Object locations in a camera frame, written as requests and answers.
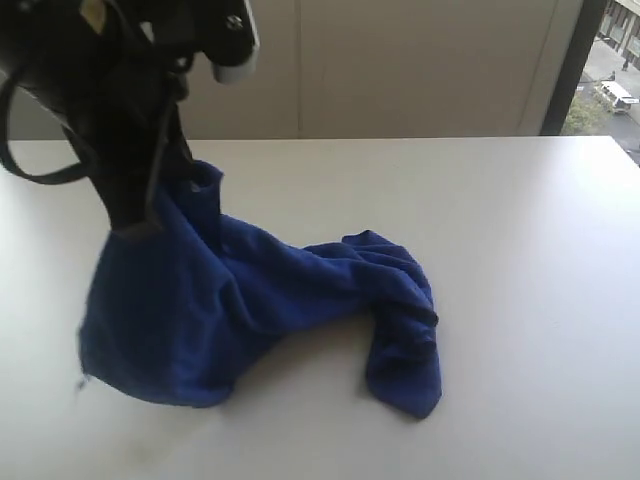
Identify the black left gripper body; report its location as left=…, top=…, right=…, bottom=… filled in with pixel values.
left=1, top=1, right=215, bottom=150

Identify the blue microfibre towel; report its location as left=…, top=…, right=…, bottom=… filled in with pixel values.
left=78, top=162, right=442, bottom=419

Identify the white van outside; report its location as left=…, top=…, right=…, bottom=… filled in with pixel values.
left=596, top=81, right=639, bottom=114

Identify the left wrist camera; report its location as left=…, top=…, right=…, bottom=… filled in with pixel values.
left=190, top=0, right=260, bottom=85

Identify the dark window frame post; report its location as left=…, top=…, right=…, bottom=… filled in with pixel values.
left=539, top=0, right=607, bottom=136

